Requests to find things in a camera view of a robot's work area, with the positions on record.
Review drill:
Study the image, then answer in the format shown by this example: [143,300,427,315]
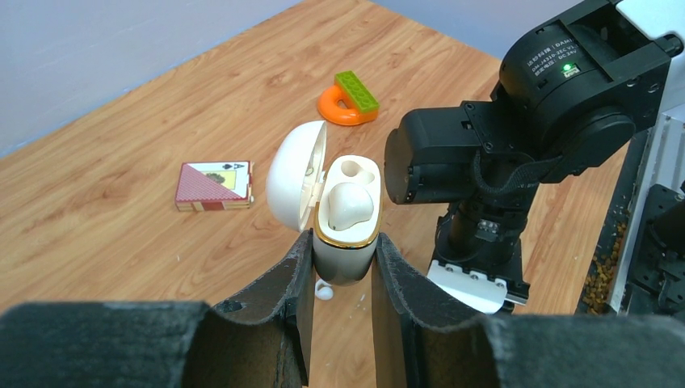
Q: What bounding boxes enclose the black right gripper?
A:
[432,188,532,300]

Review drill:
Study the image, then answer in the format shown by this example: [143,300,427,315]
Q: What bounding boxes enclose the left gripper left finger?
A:
[1,231,315,387]

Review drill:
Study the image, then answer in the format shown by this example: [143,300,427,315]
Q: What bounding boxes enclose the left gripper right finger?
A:
[371,234,684,387]

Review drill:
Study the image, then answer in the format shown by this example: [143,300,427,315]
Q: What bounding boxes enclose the white earbud charging case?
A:
[266,120,382,286]

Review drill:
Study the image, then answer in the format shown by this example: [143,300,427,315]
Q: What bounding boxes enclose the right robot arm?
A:
[384,1,684,313]

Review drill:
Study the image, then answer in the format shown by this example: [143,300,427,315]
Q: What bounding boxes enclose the playing card box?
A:
[174,161,254,212]

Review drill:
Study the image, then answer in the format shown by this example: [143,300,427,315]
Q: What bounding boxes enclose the green building block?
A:
[334,70,380,113]

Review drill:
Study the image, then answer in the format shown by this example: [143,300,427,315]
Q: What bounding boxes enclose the orange ring toy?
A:
[317,85,380,126]

